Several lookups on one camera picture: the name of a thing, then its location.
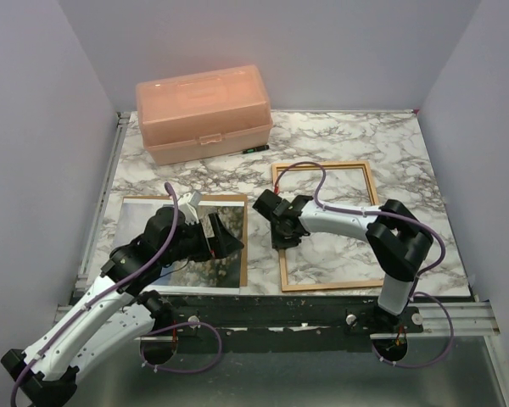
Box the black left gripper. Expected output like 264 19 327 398
161 212 244 265

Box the flower field photo print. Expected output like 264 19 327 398
100 196 247 296

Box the brown frame backing board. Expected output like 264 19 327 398
113 194 248 293

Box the brown wooden picture frame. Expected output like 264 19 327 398
271 160 383 293

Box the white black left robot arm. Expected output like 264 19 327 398
1 204 243 406

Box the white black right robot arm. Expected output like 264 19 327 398
260 190 433 332

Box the black green marker pen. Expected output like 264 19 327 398
242 144 270 154

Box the pink plastic storage box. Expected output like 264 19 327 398
136 65 273 165

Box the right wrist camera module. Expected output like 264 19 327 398
253 189 282 221

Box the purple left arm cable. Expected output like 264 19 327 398
10 181 223 404

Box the black robot mounting base rail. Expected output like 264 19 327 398
70 292 455 355

